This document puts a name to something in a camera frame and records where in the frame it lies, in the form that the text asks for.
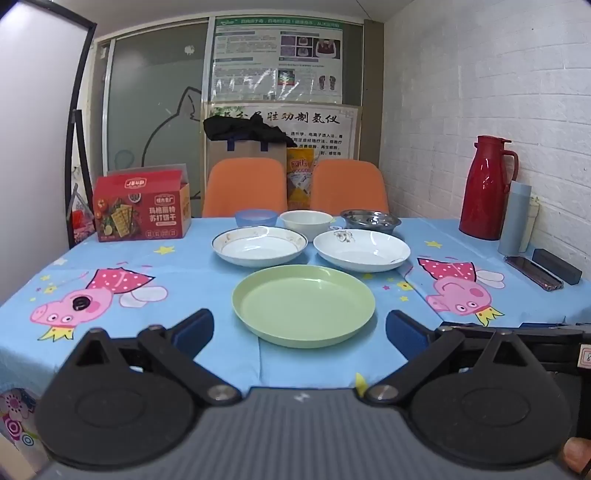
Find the black bottle cap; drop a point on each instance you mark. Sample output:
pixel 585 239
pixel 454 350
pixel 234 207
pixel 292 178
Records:
pixel 82 304

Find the white sign board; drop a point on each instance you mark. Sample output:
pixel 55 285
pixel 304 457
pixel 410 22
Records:
pixel 323 134

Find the white plate with floral print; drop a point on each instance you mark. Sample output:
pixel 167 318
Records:
pixel 362 251

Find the blue plastic bowl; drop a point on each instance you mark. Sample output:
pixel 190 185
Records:
pixel 256 218

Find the stainless steel bowl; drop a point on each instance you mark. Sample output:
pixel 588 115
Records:
pixel 371 221

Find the red thermos jug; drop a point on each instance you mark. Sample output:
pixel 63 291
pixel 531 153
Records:
pixel 485 194

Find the black rectangular box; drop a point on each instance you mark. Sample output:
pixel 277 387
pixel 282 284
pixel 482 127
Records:
pixel 556 266

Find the red cracker box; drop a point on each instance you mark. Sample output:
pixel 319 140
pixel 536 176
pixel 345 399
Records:
pixel 138 212

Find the light blue tumbler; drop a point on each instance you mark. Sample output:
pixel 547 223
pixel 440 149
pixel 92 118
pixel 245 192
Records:
pixel 515 221

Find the white plate with brown rim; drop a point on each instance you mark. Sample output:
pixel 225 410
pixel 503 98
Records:
pixel 258 247

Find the person's right hand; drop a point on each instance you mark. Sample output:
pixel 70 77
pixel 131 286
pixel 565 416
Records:
pixel 577 456

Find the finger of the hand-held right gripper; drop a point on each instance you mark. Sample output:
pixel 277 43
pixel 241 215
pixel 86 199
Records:
pixel 531 329

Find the blue cartoon printed tablecloth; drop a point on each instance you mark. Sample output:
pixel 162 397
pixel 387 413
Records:
pixel 184 277

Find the white board with black frame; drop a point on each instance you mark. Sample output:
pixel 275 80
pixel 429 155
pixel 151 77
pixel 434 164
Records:
pixel 37 138

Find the orange chair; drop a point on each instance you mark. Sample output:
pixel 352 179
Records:
pixel 348 187
pixel 244 189

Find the black cloth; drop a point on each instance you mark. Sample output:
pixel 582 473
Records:
pixel 249 129

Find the green plastic plate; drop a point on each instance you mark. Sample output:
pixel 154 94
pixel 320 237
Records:
pixel 302 304

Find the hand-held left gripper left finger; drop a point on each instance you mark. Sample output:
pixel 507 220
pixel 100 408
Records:
pixel 196 328

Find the yellow snack packet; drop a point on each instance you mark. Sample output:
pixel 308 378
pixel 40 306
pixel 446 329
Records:
pixel 300 177

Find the white ceramic bowl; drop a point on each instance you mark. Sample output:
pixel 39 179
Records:
pixel 306 222

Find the green bordered wall poster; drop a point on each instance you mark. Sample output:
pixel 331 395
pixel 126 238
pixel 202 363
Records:
pixel 258 55

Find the frosted glass door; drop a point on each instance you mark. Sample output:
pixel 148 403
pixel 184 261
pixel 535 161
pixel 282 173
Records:
pixel 152 92

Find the dark smartphone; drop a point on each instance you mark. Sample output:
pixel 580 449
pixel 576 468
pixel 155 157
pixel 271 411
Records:
pixel 531 272

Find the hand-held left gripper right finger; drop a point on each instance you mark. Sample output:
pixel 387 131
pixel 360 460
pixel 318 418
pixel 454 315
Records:
pixel 406 331

